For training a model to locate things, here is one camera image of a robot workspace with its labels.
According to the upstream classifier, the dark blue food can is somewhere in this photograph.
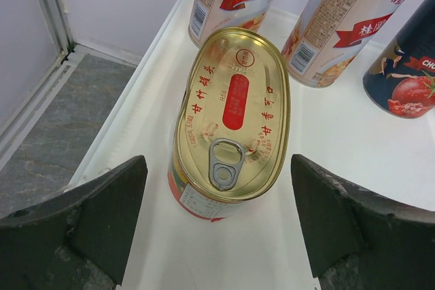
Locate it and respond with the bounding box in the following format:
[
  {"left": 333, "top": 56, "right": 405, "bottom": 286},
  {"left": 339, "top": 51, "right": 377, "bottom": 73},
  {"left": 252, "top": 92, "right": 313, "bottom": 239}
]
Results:
[{"left": 362, "top": 0, "right": 434, "bottom": 118}]

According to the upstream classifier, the white plastic cube cabinet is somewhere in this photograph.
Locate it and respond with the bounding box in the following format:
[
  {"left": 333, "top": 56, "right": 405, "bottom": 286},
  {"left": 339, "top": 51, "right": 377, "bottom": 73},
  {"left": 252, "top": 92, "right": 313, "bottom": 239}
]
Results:
[{"left": 64, "top": 0, "right": 435, "bottom": 290}]

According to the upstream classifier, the red green tin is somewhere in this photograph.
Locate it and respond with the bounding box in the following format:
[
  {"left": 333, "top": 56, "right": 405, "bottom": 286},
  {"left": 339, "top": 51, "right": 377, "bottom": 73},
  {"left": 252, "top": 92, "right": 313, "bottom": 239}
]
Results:
[{"left": 168, "top": 27, "right": 291, "bottom": 222}]

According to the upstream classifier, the aluminium frame rail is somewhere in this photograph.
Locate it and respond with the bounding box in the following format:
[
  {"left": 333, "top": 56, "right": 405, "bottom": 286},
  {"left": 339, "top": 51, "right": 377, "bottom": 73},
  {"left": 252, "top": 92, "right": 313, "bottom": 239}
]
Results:
[{"left": 0, "top": 0, "right": 82, "bottom": 168}]

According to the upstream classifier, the orange label white-lid can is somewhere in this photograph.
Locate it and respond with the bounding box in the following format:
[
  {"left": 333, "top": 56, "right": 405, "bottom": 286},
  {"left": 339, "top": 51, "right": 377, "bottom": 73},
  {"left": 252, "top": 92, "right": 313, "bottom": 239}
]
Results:
[{"left": 281, "top": 0, "right": 405, "bottom": 88}]

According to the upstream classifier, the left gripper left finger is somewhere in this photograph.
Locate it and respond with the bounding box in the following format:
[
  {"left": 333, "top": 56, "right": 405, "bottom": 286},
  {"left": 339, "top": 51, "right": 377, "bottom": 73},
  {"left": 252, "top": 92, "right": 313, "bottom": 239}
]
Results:
[{"left": 1, "top": 156, "right": 147, "bottom": 289}]

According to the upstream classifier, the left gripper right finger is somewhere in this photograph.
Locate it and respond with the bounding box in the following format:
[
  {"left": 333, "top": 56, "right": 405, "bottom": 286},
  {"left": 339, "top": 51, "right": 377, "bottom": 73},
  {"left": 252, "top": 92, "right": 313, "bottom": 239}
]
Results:
[{"left": 291, "top": 154, "right": 434, "bottom": 289}]

